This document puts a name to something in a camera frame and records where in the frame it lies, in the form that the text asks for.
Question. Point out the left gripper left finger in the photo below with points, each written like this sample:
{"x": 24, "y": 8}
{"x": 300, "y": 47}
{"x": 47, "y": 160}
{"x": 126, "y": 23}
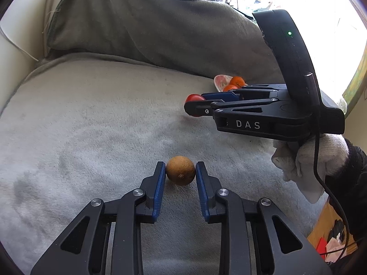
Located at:
{"x": 105, "y": 237}

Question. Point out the floral white plate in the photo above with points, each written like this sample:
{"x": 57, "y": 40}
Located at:
{"x": 220, "y": 81}

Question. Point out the large orange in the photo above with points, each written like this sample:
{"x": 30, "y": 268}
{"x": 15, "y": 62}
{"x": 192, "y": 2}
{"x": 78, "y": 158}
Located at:
{"x": 237, "y": 81}

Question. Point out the grey sofa blanket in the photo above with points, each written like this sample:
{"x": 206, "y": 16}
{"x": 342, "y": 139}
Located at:
{"x": 84, "y": 127}

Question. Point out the white gloved right hand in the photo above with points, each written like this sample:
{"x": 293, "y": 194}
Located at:
{"x": 297, "y": 164}

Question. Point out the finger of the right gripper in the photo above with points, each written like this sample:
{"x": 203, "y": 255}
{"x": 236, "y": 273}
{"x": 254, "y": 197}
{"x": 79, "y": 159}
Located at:
{"x": 208, "y": 107}
{"x": 253, "y": 92}

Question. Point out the small mandarin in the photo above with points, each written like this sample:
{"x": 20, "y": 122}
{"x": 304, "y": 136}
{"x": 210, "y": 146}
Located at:
{"x": 229, "y": 88}

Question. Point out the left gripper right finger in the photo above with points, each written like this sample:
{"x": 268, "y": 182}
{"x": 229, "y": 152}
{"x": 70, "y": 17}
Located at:
{"x": 256, "y": 236}

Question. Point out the brown longan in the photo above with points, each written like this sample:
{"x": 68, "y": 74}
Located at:
{"x": 180, "y": 170}

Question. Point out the orange paper bag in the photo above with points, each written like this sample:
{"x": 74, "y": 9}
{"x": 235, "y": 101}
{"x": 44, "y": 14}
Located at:
{"x": 329, "y": 235}

